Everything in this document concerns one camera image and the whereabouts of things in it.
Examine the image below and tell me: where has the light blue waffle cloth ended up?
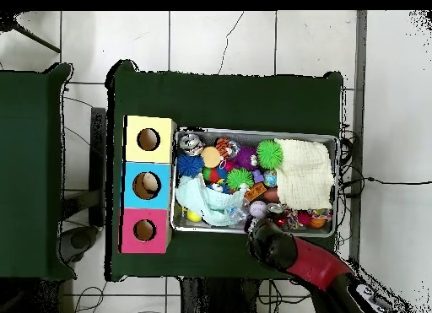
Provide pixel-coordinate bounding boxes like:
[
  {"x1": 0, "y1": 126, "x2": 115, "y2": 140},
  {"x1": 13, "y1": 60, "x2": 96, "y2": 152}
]
[{"x1": 174, "y1": 173, "x2": 248, "y2": 226}]

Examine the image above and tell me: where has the white baseball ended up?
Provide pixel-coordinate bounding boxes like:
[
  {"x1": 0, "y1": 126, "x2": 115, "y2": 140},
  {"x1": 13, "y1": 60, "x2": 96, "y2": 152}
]
[{"x1": 250, "y1": 200, "x2": 268, "y2": 219}]

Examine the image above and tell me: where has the wooden box with three holes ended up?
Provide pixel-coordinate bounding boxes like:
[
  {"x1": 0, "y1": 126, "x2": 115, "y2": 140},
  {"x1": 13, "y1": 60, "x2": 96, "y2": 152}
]
[{"x1": 119, "y1": 115, "x2": 177, "y2": 254}]

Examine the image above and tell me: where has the orange round sponge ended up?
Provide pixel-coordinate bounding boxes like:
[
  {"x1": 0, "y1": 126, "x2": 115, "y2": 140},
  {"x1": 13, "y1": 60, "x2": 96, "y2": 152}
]
[{"x1": 201, "y1": 146, "x2": 223, "y2": 169}]

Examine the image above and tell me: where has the tiger plush toy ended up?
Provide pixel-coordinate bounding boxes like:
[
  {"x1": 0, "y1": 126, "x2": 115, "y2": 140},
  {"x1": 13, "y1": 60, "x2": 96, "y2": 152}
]
[{"x1": 214, "y1": 137, "x2": 241, "y2": 159}]

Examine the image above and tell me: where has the green spiky toy with eyes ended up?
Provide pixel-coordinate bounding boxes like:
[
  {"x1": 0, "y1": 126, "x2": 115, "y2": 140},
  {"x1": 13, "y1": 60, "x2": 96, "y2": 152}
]
[{"x1": 225, "y1": 167, "x2": 255, "y2": 192}]

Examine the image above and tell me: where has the blue spiky rubber ball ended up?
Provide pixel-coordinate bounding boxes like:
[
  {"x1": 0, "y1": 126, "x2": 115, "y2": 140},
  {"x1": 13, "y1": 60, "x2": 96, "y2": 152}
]
[{"x1": 176, "y1": 153, "x2": 206, "y2": 177}]

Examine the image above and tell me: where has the purple spiky toy with eyes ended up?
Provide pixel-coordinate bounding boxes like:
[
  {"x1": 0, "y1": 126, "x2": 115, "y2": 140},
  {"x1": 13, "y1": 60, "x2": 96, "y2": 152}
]
[{"x1": 233, "y1": 146, "x2": 259, "y2": 172}]

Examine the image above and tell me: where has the crushed silver drink can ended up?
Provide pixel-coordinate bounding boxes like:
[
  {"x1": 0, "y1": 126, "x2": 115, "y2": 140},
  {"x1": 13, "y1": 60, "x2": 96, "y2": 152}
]
[{"x1": 178, "y1": 132, "x2": 206, "y2": 157}]

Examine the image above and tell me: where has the green spiky rubber ball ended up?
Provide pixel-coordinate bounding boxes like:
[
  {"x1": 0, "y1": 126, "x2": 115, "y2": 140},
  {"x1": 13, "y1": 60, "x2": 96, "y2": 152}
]
[{"x1": 256, "y1": 139, "x2": 284, "y2": 170}]

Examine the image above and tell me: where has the dark green table cloth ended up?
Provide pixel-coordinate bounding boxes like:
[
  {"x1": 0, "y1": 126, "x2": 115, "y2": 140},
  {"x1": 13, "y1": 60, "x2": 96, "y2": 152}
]
[{"x1": 105, "y1": 59, "x2": 345, "y2": 287}]

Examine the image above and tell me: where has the cream waffle cloth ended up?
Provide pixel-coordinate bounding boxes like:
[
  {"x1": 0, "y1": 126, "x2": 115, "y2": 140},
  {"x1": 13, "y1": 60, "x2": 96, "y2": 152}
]
[{"x1": 274, "y1": 138, "x2": 335, "y2": 211}]

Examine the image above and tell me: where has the black stand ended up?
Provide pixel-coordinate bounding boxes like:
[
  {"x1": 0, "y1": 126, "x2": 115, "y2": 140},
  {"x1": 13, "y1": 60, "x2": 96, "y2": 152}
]
[{"x1": 88, "y1": 106, "x2": 108, "y2": 228}]

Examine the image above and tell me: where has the grey round base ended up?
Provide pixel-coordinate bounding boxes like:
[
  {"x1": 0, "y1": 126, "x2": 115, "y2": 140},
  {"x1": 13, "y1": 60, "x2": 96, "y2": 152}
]
[{"x1": 60, "y1": 224, "x2": 100, "y2": 263}]

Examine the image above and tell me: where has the dark green side table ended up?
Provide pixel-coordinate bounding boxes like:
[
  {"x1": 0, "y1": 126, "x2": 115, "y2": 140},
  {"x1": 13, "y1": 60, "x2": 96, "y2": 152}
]
[{"x1": 0, "y1": 62, "x2": 78, "y2": 281}]

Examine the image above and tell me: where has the black tripod leg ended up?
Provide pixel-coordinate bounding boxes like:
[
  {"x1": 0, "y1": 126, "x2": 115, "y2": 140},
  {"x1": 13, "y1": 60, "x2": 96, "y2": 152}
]
[{"x1": 0, "y1": 11, "x2": 62, "y2": 54}]

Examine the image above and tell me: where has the shallow wire mesh bin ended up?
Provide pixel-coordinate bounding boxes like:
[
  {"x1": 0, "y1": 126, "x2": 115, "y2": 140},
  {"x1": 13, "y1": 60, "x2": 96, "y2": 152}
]
[{"x1": 170, "y1": 127, "x2": 340, "y2": 238}]

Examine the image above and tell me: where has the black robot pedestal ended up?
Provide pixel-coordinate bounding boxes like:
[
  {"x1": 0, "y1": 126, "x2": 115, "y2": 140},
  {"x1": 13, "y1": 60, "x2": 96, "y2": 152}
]
[{"x1": 180, "y1": 277, "x2": 262, "y2": 313}]

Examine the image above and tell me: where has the black cable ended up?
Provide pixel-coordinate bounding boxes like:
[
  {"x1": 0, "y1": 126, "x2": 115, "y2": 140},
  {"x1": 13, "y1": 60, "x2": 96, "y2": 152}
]
[{"x1": 340, "y1": 175, "x2": 432, "y2": 186}]

